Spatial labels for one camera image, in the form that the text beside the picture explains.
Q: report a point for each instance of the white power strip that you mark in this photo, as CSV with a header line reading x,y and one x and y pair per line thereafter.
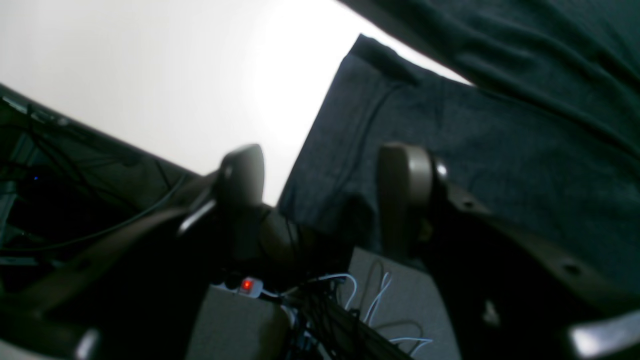
x,y
246,286

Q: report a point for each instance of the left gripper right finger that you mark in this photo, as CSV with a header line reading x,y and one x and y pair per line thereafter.
x,y
509,294

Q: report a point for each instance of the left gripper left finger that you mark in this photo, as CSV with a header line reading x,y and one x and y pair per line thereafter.
x,y
136,294

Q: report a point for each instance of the dark long-sleeve T-shirt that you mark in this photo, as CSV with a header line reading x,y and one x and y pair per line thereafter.
x,y
545,134

